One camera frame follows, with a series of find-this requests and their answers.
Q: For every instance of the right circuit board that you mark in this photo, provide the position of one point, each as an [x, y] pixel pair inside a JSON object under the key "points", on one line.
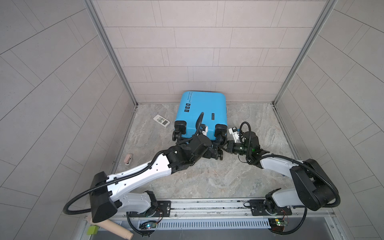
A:
{"points": [[278, 225]]}

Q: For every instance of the small pink object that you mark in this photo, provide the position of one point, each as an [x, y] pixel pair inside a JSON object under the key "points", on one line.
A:
{"points": [[128, 159]]}

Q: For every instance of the blue suitcase with black lining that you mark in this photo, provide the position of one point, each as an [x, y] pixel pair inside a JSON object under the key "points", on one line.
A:
{"points": [[208, 109]]}

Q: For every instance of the white remote control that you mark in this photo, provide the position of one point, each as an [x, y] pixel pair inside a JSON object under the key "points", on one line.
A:
{"points": [[161, 120]]}

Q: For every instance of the aluminium mounting rail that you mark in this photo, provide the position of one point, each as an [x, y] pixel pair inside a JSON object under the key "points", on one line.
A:
{"points": [[210, 208]]}

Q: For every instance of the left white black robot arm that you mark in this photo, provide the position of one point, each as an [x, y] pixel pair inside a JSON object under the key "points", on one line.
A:
{"points": [[108, 194]]}

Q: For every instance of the beige cylinder handle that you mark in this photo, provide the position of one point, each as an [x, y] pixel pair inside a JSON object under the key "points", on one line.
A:
{"points": [[113, 228]]}

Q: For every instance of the green block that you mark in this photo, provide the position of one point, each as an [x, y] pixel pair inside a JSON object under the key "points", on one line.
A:
{"points": [[92, 230]]}

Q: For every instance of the circuit board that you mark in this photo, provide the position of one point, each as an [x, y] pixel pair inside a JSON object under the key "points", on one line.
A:
{"points": [[149, 225], [278, 225]]}

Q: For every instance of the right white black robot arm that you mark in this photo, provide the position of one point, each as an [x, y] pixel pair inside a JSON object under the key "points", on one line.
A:
{"points": [[313, 188]]}

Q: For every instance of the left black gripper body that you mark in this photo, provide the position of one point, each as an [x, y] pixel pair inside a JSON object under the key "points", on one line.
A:
{"points": [[190, 162]]}

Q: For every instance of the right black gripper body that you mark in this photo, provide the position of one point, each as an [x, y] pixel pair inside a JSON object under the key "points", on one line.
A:
{"points": [[242, 149]]}

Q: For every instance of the left circuit board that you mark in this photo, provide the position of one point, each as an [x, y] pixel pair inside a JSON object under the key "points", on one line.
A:
{"points": [[149, 225]]}

